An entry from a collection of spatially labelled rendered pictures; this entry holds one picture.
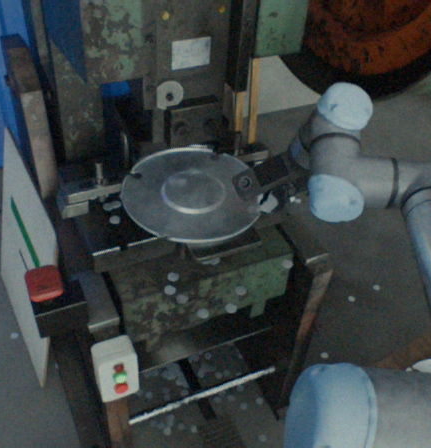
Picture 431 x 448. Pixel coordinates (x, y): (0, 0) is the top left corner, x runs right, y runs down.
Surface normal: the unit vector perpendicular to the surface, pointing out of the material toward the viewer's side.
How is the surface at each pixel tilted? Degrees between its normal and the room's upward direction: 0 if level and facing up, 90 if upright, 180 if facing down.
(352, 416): 17
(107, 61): 90
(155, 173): 0
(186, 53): 90
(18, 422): 0
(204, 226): 0
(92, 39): 90
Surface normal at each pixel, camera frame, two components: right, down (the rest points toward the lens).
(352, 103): 0.25, -0.37
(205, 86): 0.41, 0.66
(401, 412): 0.05, -0.56
